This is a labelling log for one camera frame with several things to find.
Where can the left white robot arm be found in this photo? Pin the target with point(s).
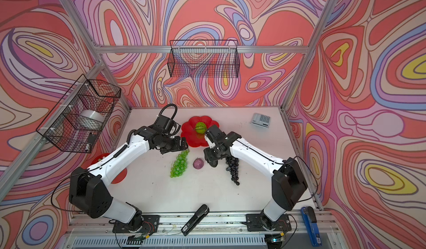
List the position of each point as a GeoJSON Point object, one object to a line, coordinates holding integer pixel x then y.
{"type": "Point", "coordinates": [89, 187]}

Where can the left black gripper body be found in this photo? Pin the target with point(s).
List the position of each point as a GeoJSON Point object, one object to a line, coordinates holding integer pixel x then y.
{"type": "Point", "coordinates": [172, 144]}

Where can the back wall wire basket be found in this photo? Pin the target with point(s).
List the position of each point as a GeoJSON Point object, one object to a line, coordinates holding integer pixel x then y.
{"type": "Point", "coordinates": [204, 58]}

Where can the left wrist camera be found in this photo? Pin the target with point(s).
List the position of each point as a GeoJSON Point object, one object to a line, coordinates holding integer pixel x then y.
{"type": "Point", "coordinates": [165, 123]}

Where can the purple fig fruit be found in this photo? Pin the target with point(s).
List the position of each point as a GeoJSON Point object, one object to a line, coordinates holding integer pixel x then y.
{"type": "Point", "coordinates": [198, 163]}

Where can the black stapler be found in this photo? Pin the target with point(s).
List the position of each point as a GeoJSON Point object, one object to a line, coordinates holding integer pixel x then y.
{"type": "Point", "coordinates": [202, 211]}

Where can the red pen cup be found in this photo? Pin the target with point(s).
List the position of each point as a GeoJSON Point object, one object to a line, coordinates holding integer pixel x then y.
{"type": "Point", "coordinates": [120, 177]}

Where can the green bumpy pear fruit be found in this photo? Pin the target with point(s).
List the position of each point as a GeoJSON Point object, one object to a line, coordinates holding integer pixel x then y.
{"type": "Point", "coordinates": [200, 128]}

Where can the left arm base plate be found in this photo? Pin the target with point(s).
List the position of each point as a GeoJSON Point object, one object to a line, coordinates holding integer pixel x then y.
{"type": "Point", "coordinates": [144, 224]}

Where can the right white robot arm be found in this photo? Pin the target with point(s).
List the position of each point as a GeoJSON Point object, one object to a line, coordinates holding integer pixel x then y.
{"type": "Point", "coordinates": [288, 183]}

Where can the blue stapler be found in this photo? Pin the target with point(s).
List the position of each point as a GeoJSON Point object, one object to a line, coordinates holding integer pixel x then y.
{"type": "Point", "coordinates": [310, 221]}

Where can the wall wire basket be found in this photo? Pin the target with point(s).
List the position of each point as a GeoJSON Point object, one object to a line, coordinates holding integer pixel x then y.
{"type": "Point", "coordinates": [62, 129]}
{"type": "Point", "coordinates": [204, 58]}

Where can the grey calculator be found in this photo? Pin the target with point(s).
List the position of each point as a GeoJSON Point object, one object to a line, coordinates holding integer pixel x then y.
{"type": "Point", "coordinates": [261, 120]}

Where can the red flower-shaped fruit bowl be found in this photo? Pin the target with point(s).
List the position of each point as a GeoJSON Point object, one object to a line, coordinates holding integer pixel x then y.
{"type": "Point", "coordinates": [194, 139]}

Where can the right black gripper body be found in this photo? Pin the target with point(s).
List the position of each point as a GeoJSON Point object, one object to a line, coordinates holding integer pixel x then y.
{"type": "Point", "coordinates": [214, 153]}

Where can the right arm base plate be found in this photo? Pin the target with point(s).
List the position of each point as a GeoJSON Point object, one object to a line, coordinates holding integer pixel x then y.
{"type": "Point", "coordinates": [260, 222]}

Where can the left wall wire basket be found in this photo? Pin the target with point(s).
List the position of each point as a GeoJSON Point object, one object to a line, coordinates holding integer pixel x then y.
{"type": "Point", "coordinates": [62, 129]}

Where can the green grape bunch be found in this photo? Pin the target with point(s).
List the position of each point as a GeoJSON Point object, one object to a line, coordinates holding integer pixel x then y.
{"type": "Point", "coordinates": [179, 166]}

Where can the dark purple grape bunch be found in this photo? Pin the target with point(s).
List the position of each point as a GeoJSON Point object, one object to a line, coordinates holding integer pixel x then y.
{"type": "Point", "coordinates": [233, 168]}

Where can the white tape roll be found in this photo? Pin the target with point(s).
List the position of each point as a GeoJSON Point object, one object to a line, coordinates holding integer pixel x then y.
{"type": "Point", "coordinates": [90, 120]}

